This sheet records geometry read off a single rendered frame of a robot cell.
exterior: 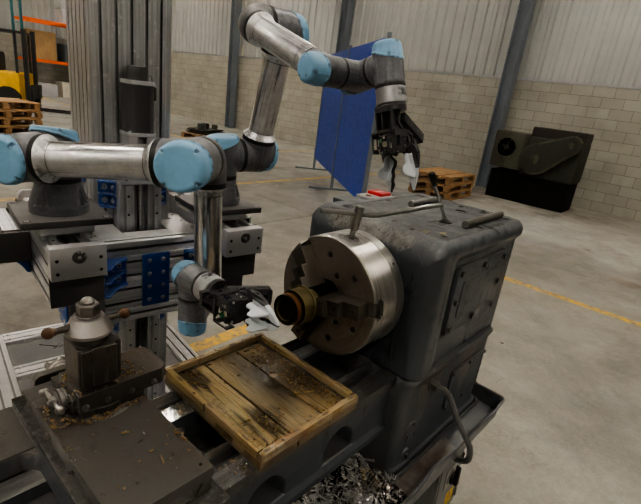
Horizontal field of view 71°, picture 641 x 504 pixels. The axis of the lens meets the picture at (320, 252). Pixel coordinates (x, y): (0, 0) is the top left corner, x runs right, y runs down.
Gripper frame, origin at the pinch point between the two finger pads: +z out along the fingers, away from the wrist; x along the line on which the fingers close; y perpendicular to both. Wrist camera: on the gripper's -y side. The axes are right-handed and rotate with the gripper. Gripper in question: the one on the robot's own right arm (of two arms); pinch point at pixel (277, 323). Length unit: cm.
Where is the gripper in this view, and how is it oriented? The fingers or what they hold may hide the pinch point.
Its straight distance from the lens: 101.7
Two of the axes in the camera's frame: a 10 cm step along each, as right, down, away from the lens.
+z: 7.3, 3.1, -6.1
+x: 1.3, -9.4, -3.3
